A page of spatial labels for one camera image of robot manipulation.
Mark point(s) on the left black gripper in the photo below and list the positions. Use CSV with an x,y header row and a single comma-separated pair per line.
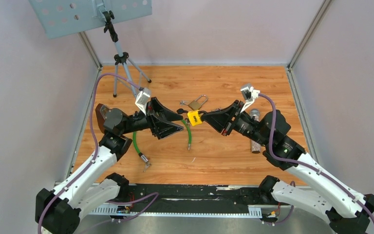
x,y
159,128

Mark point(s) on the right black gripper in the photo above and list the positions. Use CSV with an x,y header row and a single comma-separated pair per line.
x,y
220,119

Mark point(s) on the keys of yellow padlock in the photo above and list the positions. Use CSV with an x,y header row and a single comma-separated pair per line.
x,y
182,111

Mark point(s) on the yellow black padlock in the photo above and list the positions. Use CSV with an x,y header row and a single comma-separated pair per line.
x,y
194,117

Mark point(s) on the green cable lock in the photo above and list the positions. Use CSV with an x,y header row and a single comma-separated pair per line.
x,y
142,155

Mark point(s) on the keys of cable lock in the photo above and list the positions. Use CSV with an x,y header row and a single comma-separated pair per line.
x,y
147,165

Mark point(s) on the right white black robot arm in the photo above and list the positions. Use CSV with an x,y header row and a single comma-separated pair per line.
x,y
344,209

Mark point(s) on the brown wooden metronome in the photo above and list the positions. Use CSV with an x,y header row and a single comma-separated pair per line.
x,y
101,111

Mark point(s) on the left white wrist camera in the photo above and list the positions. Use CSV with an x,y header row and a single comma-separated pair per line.
x,y
142,99

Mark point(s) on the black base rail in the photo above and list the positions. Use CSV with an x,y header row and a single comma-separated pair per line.
x,y
185,200

